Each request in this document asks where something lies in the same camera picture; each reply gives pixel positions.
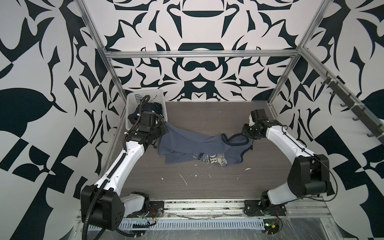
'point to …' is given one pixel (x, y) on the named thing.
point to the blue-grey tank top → (176, 145)
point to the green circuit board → (271, 225)
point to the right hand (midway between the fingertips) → (245, 131)
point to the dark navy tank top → (155, 107)
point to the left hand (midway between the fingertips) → (165, 123)
